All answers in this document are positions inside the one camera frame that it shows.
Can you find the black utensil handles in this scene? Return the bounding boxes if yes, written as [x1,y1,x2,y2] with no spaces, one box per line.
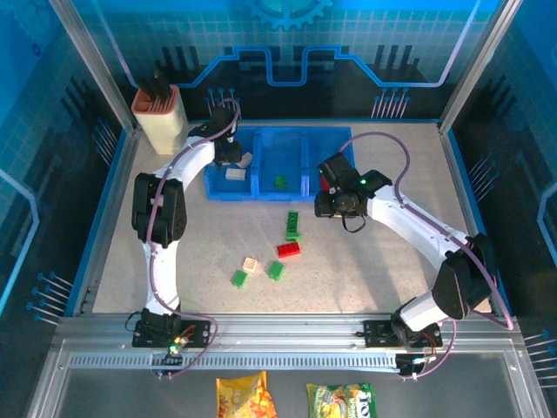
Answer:
[138,69,173,104]

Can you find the aluminium frame post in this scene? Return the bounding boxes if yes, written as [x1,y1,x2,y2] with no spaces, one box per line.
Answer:
[437,0,526,135]
[47,0,143,136]

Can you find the yellow snack bag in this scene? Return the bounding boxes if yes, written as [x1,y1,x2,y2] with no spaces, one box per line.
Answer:
[215,370,279,418]

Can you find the green snack bag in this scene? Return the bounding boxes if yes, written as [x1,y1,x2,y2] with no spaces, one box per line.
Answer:
[305,382,377,418]

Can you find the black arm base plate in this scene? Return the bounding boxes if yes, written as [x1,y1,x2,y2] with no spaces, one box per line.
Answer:
[131,320,212,349]
[363,320,444,349]

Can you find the long red lego brick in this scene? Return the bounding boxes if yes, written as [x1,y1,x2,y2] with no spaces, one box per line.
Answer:
[276,241,302,259]

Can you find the beige utensil holder terracotta rim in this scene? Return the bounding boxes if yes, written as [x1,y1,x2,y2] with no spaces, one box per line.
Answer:
[131,84,189,157]

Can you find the long green lego brick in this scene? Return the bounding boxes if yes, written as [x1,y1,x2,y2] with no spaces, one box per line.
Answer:
[285,210,302,243]

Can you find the slotted grey cable duct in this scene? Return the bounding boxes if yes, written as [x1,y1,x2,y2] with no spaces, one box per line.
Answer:
[68,353,400,371]

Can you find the aluminium frame rail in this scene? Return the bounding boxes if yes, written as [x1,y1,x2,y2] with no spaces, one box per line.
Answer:
[54,313,526,346]

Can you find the blue three-compartment bin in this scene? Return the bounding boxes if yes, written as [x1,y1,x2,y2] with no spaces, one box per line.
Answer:
[204,125,358,202]

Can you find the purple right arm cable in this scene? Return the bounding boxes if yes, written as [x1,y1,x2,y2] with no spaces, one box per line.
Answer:
[340,131,515,382]

